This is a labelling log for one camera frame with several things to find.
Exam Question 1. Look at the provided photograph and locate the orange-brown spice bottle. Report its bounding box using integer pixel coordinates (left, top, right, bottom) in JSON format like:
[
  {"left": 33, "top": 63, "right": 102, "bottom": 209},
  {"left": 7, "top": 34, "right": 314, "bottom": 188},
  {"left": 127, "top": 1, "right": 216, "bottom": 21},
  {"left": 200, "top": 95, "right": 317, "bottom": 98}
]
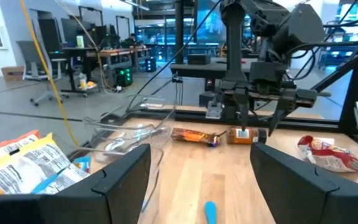
[{"left": 226, "top": 125, "right": 267, "bottom": 146}]

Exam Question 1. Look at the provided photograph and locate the iridescent rainbow spoon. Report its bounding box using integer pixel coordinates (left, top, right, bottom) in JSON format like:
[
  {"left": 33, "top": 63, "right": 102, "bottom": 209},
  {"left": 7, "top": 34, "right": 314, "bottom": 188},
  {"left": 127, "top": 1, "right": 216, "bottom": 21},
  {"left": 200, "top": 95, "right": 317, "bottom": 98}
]
[{"left": 208, "top": 129, "right": 229, "bottom": 148}]

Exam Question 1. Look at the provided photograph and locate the wooden-top office desk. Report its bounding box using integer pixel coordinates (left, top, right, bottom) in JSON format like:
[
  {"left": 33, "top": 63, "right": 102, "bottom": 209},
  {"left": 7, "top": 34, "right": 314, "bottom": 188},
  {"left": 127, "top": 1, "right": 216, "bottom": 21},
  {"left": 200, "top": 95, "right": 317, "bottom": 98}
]
[{"left": 59, "top": 45, "right": 152, "bottom": 94}]

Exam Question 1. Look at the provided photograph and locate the cardboard box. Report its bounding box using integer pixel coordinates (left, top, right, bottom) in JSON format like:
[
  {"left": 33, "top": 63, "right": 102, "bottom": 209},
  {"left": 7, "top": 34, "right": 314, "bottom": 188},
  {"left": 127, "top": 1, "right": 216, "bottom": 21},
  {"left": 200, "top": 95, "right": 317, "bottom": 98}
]
[{"left": 1, "top": 65, "right": 25, "bottom": 82}]

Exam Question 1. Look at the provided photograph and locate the orange candy bar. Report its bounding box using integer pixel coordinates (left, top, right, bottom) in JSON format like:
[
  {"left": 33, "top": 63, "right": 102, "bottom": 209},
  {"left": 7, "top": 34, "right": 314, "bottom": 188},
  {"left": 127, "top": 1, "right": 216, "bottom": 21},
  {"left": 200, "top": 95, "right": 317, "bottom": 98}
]
[{"left": 170, "top": 127, "right": 222, "bottom": 147}]

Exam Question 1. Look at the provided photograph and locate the silver spoon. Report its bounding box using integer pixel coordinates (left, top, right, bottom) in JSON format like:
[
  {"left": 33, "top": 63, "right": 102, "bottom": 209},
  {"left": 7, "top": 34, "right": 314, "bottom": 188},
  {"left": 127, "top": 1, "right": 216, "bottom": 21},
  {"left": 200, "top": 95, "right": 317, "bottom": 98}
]
[{"left": 103, "top": 127, "right": 169, "bottom": 154}]

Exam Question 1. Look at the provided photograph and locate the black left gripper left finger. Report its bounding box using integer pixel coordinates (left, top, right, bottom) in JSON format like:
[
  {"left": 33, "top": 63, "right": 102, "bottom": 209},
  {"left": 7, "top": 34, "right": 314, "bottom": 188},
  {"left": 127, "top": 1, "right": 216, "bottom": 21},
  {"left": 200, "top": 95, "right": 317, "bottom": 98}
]
[{"left": 39, "top": 143, "right": 152, "bottom": 224}]

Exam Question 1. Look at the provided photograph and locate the yellow ramen packet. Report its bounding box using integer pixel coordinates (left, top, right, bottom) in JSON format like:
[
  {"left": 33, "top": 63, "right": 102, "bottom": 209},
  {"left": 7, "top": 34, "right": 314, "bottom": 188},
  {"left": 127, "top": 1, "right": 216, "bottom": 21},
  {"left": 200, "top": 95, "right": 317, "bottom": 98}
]
[{"left": 0, "top": 133, "right": 71, "bottom": 196}]

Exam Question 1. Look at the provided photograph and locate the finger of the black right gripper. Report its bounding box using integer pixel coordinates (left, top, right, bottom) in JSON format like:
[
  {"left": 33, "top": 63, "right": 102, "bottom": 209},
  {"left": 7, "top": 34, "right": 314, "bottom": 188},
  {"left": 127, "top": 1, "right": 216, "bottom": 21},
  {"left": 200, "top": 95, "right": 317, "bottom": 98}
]
[
  {"left": 267, "top": 93, "right": 295, "bottom": 138},
  {"left": 232, "top": 88, "right": 252, "bottom": 132}
]

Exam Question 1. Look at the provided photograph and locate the yellow floor cable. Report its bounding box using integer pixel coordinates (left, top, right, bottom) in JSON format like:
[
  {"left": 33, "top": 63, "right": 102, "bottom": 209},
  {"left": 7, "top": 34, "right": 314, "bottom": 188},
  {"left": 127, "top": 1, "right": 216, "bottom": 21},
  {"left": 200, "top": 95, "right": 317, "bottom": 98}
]
[{"left": 19, "top": 0, "right": 80, "bottom": 147}]

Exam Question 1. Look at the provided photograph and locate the orange ramen packet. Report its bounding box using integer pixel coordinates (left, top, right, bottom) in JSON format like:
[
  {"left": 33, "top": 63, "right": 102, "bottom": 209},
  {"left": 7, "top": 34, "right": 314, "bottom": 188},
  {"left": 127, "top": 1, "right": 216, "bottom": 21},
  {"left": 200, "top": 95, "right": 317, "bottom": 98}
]
[{"left": 0, "top": 129, "right": 42, "bottom": 158}]

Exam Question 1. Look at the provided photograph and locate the teal plastic utensil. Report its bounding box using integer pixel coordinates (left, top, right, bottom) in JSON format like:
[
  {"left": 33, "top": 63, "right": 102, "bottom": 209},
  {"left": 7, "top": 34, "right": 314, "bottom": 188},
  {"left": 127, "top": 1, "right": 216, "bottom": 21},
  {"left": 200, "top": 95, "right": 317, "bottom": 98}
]
[{"left": 204, "top": 201, "right": 218, "bottom": 224}]

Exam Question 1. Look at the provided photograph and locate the narrow clear plastic bin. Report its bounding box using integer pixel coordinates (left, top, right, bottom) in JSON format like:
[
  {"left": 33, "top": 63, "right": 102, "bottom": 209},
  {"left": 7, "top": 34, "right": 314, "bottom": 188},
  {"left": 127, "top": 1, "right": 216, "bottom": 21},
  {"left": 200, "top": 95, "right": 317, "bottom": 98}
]
[{"left": 0, "top": 127, "right": 167, "bottom": 215}]

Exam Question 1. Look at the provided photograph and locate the green-lit computer tower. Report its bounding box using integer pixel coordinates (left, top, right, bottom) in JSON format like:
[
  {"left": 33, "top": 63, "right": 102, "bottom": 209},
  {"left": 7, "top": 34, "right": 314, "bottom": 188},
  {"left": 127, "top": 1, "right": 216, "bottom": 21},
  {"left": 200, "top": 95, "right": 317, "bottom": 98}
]
[{"left": 114, "top": 67, "right": 134, "bottom": 88}]

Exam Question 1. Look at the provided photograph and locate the red ramen packet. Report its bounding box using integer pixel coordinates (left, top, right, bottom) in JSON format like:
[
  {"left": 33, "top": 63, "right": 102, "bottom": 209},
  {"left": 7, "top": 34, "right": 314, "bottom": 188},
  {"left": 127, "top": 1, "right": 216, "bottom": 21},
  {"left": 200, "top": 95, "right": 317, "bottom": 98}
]
[{"left": 297, "top": 134, "right": 358, "bottom": 174}]

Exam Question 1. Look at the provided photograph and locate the black side table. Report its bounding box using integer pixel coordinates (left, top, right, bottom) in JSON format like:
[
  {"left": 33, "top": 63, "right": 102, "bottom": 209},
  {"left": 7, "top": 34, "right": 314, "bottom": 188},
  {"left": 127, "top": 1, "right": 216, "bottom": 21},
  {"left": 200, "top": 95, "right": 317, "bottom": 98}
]
[{"left": 169, "top": 53, "right": 262, "bottom": 80}]

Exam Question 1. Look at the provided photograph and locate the wide clear plastic bin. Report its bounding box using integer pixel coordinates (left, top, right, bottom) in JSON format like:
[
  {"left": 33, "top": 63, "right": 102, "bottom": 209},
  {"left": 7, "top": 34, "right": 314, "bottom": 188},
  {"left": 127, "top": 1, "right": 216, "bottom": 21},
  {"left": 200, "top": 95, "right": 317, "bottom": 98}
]
[{"left": 81, "top": 94, "right": 177, "bottom": 156}]

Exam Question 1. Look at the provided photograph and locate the grey office chair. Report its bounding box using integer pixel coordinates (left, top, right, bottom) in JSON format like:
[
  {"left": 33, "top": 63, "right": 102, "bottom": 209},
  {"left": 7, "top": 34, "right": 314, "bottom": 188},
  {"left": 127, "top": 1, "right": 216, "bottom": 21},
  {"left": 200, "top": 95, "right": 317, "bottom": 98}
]
[{"left": 16, "top": 40, "right": 70, "bottom": 107}]

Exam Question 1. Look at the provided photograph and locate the blue ramen packet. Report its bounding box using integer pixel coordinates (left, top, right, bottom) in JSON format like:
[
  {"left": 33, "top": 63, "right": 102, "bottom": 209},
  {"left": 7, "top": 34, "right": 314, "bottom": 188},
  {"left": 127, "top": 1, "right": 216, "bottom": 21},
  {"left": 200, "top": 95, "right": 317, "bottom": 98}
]
[{"left": 31, "top": 154, "right": 92, "bottom": 195}]

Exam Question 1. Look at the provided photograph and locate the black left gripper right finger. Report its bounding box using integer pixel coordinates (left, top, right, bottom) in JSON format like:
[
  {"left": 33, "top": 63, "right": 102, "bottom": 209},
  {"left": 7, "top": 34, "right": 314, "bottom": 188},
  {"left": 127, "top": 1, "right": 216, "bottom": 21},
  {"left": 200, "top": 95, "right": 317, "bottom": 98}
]
[{"left": 250, "top": 142, "right": 358, "bottom": 224}]

